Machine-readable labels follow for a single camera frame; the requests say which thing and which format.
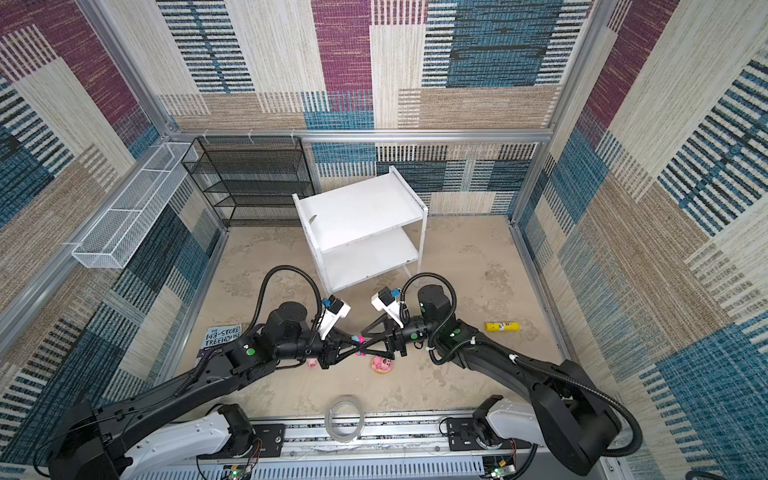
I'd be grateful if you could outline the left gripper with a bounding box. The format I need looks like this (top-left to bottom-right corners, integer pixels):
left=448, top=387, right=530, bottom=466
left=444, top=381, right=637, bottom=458
left=276, top=327, right=363, bottom=369

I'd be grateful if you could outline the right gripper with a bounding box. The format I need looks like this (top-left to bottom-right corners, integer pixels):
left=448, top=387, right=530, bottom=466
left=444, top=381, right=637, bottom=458
left=360, top=313, right=437, bottom=361

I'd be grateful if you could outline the pink toy truck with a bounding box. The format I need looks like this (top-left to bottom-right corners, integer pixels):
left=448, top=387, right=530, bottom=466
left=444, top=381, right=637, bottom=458
left=352, top=335, right=366, bottom=357

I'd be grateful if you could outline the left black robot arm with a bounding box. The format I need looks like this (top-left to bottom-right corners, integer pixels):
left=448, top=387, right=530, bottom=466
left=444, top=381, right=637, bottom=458
left=33, top=295, right=365, bottom=479

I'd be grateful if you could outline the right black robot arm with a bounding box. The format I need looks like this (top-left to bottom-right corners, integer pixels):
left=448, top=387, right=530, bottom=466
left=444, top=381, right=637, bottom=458
left=364, top=273, right=643, bottom=476

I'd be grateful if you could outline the white two-tier shelf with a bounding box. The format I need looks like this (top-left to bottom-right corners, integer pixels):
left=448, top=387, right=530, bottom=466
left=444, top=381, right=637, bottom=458
left=292, top=166, right=428, bottom=295

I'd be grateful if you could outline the pink bear donut toy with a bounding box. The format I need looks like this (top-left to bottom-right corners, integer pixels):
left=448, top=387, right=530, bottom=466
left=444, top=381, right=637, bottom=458
left=371, top=356, right=393, bottom=374

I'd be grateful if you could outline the clear tape roll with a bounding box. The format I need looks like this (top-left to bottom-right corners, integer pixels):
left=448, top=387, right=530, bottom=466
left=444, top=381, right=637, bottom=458
left=324, top=395, right=365, bottom=444

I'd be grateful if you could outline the treehouse book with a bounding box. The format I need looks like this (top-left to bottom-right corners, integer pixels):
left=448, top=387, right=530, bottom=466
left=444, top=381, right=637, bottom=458
left=197, top=324, right=243, bottom=359

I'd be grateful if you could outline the yellow tube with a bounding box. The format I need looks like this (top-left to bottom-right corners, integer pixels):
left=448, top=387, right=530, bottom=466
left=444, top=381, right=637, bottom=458
left=484, top=322, right=520, bottom=332

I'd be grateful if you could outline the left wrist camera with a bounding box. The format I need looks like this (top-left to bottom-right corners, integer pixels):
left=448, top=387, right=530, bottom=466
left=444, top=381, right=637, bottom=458
left=318, top=295, right=351, bottom=340

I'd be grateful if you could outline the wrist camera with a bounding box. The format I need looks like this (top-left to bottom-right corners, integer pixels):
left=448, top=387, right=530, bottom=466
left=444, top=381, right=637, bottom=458
left=318, top=295, right=351, bottom=340
left=371, top=287, right=404, bottom=328

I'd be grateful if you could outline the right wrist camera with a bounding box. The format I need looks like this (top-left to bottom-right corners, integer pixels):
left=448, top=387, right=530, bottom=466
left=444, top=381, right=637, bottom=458
left=371, top=287, right=404, bottom=328

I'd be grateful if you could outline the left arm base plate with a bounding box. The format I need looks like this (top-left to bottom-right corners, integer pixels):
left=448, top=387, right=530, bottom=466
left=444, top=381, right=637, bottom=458
left=200, top=423, right=286, bottom=461

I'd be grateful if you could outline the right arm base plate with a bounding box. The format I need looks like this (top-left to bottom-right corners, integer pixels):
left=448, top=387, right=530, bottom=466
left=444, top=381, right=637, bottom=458
left=438, top=417, right=531, bottom=452

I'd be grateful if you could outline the black wire rack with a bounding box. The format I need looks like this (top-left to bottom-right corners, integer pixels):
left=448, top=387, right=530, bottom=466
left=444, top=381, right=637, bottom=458
left=181, top=136, right=317, bottom=227

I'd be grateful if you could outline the white wire basket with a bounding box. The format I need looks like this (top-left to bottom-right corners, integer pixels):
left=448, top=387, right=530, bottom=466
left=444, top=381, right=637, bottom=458
left=72, top=142, right=189, bottom=269

